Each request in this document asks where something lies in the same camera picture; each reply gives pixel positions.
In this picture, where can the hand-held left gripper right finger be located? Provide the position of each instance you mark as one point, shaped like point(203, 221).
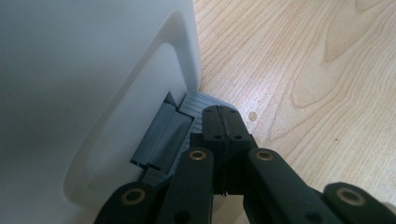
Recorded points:
point(238, 133)

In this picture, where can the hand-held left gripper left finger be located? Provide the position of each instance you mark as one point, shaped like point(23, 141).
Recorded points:
point(214, 124)

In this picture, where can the white pedal trash can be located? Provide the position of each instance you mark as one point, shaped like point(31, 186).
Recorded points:
point(77, 77)

